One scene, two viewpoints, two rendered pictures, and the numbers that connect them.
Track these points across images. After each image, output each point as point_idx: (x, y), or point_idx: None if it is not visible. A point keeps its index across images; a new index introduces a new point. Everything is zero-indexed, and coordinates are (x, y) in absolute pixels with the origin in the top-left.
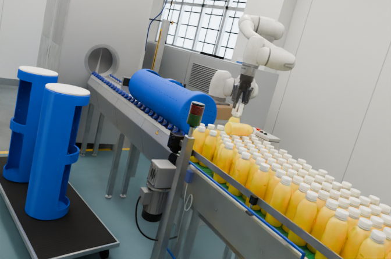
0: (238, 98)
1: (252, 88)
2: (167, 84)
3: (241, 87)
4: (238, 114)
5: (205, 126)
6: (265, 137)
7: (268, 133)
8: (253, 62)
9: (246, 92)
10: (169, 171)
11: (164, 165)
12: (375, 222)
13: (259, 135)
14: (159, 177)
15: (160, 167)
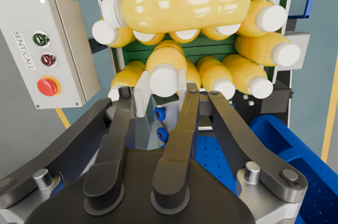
0: (189, 104)
1: (16, 190)
2: None
3: (204, 169)
4: (165, 67)
5: (200, 127)
6: (55, 17)
7: (17, 60)
8: None
9: (122, 132)
10: (286, 33)
11: (295, 43)
12: None
13: (67, 45)
14: (296, 31)
15: (309, 33)
